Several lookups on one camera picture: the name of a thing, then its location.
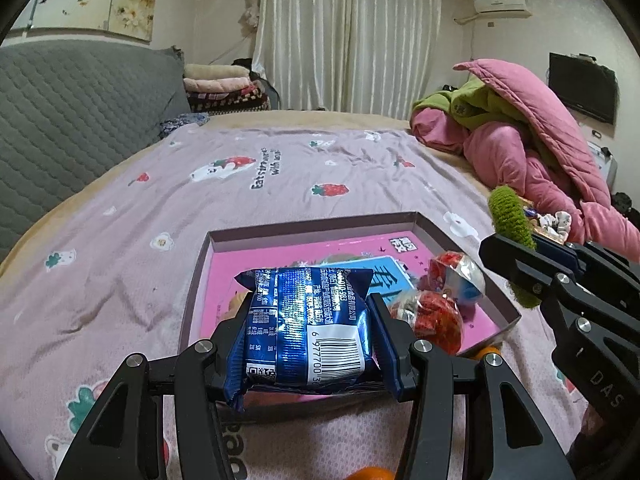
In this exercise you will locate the red clear plastic packet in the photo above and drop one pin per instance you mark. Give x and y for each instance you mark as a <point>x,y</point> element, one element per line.
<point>435,317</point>

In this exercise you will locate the cream folded blanket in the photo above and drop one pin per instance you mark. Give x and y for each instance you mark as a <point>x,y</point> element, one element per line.
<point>215,71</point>

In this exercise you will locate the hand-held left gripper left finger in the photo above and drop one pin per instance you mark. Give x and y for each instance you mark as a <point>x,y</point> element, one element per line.
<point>200,370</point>

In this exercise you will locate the person's right forearm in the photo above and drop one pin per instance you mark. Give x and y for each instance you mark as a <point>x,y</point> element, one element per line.
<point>600,440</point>

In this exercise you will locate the pink quilt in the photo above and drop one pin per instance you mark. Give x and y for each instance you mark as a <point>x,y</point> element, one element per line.
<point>515,145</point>

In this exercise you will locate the grey quilted headboard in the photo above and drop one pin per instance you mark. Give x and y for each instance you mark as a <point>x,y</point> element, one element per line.
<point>75,110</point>

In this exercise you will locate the white curtain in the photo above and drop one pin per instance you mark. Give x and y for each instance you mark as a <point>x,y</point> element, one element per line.
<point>350,35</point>

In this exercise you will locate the pink folded blanket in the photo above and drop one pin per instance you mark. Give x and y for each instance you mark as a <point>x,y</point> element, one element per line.
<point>215,85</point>

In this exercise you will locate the dark bag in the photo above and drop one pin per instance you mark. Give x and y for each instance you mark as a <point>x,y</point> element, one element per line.
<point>625,203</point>

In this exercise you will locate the blue wrapped candy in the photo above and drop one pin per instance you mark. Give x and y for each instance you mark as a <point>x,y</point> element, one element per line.
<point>530,210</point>

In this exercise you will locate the pink book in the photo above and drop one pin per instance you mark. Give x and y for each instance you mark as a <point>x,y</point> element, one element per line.
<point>300,250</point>

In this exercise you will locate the strawberry printed bed sheet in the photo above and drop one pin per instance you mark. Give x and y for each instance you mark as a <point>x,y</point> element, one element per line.
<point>125,220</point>

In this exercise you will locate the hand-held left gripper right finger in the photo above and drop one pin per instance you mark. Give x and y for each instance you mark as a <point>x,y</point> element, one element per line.
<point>387,355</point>

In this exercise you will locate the curtain tie ornament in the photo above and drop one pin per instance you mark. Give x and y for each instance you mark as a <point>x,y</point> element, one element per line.
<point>250,16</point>

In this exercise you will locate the maroon shallow cardboard box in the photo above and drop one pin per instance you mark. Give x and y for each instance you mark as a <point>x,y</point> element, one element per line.
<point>195,300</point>

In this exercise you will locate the small orange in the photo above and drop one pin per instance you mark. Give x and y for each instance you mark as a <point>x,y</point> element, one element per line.
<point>484,349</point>

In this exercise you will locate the blue snack packet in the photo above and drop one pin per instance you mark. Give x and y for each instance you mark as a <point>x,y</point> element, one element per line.
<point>300,330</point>

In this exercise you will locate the white air conditioner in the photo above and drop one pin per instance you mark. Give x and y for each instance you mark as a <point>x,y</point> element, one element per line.
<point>500,2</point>

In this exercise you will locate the black television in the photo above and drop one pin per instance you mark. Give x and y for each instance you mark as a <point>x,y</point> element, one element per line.
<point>582,85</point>

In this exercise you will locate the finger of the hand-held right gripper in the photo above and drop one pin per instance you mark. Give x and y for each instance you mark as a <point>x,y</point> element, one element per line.
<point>555,250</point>
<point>510,260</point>

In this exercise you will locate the white appliance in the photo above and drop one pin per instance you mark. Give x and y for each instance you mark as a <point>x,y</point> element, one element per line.
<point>601,165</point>

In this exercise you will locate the tan round peach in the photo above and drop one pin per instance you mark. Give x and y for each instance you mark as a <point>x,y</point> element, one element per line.
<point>235,305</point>

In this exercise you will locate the dark blue knit cloth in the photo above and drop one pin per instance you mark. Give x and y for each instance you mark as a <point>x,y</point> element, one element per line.
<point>182,124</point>

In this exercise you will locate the dark patterned folded blanket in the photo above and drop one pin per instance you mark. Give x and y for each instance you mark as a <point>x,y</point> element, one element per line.
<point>230,100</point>

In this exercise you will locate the green blanket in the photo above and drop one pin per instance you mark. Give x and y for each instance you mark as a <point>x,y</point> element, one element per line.
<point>470,105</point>

